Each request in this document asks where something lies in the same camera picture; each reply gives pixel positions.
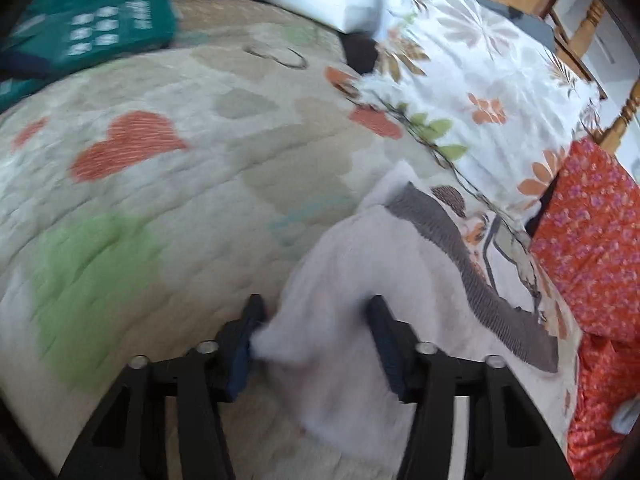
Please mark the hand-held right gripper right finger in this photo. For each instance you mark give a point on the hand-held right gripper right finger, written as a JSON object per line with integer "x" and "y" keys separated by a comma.
{"x": 387, "y": 355}

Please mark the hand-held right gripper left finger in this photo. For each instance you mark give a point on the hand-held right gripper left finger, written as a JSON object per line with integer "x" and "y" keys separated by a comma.
{"x": 239, "y": 357}

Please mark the quilted bedspread with hearts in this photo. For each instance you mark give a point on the quilted bedspread with hearts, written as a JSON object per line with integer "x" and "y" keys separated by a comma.
{"x": 165, "y": 210}

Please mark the orange floral cloth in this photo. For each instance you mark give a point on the orange floral cloth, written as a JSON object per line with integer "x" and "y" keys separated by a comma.
{"x": 590, "y": 260}

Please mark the white floral pillow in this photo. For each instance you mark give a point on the white floral pillow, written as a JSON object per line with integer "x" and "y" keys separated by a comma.
{"x": 480, "y": 90}

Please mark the green plastic package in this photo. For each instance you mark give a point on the green plastic package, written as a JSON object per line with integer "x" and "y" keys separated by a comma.
{"x": 90, "y": 20}

